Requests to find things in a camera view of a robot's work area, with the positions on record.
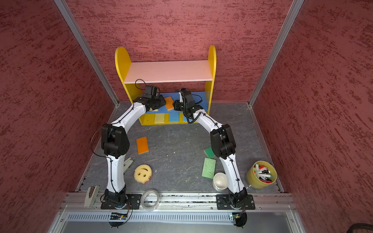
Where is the orange sponge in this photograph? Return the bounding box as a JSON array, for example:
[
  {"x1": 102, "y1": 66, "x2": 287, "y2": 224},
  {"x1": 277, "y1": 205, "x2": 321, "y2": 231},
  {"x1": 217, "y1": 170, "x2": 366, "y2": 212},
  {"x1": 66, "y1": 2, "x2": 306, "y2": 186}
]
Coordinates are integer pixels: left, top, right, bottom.
[
  {"x1": 136, "y1": 137, "x2": 149, "y2": 154},
  {"x1": 165, "y1": 96, "x2": 174, "y2": 111}
]

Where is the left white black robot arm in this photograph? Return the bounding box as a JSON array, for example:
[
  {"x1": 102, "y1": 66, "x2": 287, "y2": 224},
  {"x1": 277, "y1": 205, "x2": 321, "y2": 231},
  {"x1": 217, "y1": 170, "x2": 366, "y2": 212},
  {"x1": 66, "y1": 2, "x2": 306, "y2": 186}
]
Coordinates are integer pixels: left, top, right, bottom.
[{"x1": 101, "y1": 85, "x2": 166, "y2": 209}]

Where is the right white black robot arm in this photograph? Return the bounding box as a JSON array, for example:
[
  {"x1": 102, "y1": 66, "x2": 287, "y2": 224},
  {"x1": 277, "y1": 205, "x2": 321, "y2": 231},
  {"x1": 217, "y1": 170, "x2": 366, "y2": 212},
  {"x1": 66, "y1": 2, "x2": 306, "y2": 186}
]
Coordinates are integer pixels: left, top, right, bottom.
[{"x1": 173, "y1": 88, "x2": 248, "y2": 208}]

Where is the pink upper shelf board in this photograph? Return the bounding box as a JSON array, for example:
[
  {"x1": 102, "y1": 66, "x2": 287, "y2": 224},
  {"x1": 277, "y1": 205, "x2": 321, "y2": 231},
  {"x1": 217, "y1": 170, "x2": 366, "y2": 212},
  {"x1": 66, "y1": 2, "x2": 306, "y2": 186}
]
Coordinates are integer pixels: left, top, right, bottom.
[{"x1": 124, "y1": 60, "x2": 216, "y2": 84}]

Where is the yellow shelf unit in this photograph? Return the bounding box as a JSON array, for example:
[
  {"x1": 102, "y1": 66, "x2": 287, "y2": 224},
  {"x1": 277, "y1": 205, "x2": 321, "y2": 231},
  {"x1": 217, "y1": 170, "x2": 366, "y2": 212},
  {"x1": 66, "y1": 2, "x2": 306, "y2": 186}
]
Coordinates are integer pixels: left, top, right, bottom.
[{"x1": 115, "y1": 45, "x2": 217, "y2": 113}]

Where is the green scrub sponge dark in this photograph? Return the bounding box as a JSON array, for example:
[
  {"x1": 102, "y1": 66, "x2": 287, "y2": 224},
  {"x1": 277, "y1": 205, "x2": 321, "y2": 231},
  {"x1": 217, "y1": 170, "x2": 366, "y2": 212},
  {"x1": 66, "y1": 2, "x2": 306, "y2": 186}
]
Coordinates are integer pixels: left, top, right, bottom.
[{"x1": 204, "y1": 147, "x2": 215, "y2": 159}]

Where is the grey stapler on table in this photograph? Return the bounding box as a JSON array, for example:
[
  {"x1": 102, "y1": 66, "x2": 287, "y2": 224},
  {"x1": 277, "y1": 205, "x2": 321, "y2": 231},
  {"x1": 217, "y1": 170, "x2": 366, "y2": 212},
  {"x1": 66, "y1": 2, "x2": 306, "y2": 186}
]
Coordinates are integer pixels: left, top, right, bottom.
[{"x1": 123, "y1": 157, "x2": 134, "y2": 174}]

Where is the light green sponge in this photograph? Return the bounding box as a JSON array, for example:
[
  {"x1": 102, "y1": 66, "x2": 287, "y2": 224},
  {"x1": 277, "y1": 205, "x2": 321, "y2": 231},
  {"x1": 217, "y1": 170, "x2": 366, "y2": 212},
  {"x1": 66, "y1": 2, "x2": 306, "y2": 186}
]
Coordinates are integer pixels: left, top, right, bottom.
[{"x1": 202, "y1": 158, "x2": 216, "y2": 179}]

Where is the yellow smiley face sponge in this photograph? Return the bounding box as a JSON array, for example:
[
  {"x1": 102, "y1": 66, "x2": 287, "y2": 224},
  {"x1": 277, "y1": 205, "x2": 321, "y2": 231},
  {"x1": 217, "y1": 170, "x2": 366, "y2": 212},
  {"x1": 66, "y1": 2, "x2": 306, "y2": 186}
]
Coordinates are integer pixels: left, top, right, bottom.
[{"x1": 134, "y1": 164, "x2": 153, "y2": 184}]

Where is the white ceramic mug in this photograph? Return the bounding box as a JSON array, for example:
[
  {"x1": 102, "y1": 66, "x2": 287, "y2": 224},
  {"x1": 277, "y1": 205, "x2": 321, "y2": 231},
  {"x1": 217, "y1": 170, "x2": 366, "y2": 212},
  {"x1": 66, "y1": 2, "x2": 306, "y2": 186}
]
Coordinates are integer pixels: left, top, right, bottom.
[{"x1": 213, "y1": 172, "x2": 228, "y2": 192}]

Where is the clear tape roll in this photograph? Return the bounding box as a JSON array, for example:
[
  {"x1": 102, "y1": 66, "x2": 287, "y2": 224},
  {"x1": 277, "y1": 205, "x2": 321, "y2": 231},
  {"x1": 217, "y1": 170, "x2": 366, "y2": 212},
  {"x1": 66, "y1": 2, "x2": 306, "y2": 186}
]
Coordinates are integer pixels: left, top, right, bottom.
[{"x1": 140, "y1": 189, "x2": 160, "y2": 212}]

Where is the yellow cup with pens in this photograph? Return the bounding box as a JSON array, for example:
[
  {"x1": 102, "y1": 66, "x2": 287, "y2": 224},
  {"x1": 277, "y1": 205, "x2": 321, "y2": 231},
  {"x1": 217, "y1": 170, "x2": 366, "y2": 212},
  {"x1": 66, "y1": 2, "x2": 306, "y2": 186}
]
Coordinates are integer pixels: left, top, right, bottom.
[{"x1": 246, "y1": 161, "x2": 277, "y2": 189}]

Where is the beige stapler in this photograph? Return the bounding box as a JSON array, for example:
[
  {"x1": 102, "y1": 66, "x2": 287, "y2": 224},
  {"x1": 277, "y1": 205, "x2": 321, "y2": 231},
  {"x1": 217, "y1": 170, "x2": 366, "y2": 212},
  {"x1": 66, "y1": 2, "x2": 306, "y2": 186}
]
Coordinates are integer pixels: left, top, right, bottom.
[{"x1": 84, "y1": 185, "x2": 100, "y2": 208}]

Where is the aluminium rail front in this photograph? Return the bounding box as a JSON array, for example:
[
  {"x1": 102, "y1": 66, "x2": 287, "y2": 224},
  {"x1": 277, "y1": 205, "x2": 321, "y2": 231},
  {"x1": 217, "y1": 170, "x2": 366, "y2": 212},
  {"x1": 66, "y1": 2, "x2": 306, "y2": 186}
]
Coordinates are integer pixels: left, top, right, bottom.
[{"x1": 59, "y1": 192, "x2": 298, "y2": 213}]

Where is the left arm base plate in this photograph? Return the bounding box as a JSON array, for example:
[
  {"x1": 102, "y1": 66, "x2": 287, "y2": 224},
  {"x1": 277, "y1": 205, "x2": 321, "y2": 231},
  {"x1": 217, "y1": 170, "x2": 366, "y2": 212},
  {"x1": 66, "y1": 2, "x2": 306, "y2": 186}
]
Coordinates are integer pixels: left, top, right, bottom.
[{"x1": 101, "y1": 194, "x2": 141, "y2": 211}]

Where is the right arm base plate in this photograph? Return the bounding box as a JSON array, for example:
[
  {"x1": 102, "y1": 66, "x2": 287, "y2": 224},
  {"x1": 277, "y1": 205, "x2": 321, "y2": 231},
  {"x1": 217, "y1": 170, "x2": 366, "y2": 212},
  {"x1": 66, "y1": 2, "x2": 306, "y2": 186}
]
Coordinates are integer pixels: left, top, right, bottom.
[{"x1": 216, "y1": 194, "x2": 255, "y2": 211}]

